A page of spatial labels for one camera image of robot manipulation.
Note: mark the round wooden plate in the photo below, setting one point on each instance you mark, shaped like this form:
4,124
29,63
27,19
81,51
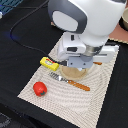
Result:
72,73

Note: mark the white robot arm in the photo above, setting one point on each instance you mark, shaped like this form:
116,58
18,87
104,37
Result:
87,25

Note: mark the red toy tomato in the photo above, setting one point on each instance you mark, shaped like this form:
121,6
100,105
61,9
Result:
40,89

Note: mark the beige bowl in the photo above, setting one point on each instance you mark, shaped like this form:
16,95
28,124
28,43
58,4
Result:
124,19

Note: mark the wooden handled fork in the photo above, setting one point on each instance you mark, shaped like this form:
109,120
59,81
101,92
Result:
71,82

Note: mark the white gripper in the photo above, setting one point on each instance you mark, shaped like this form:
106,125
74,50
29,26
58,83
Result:
72,52

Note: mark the pink brown mat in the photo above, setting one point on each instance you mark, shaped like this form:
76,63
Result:
120,33

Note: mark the yellow butter box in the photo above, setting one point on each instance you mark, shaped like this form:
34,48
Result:
45,61

